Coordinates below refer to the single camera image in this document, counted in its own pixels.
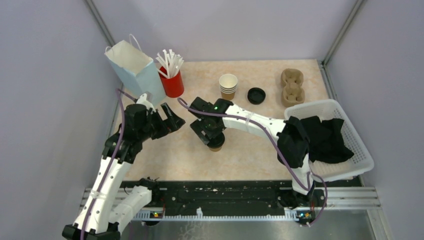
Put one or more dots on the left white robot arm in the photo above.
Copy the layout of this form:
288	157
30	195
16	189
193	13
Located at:
100	219

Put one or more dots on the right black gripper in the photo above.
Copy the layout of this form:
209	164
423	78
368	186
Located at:
198	127

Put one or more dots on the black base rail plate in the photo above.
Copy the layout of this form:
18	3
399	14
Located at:
232	198

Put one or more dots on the white plastic basket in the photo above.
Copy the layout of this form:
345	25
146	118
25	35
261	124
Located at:
328	109

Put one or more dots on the red straw holder cup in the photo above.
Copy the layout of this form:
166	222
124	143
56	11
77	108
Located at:
173	87

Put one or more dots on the black plastic cup lid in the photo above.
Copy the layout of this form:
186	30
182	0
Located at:
216	142

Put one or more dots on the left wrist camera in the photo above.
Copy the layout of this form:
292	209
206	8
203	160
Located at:
143	100

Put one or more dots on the light blue paper bag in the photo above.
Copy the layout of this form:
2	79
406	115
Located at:
136	70

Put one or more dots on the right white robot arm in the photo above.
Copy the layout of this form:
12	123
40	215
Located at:
288	136

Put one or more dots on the black cloth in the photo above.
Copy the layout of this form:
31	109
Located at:
326	141

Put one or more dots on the stack of black lids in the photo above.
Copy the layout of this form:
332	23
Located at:
256	95

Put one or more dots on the brown paper coffee cup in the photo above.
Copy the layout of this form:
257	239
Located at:
215	149

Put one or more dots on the stack of paper cups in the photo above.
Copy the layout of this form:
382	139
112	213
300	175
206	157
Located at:
228	85

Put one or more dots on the brown cardboard cup carrier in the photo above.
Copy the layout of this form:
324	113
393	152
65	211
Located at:
292	92

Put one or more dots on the white wrapped straws bundle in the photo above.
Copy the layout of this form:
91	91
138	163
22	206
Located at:
171	62

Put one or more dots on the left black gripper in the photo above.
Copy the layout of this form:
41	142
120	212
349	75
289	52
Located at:
174	122

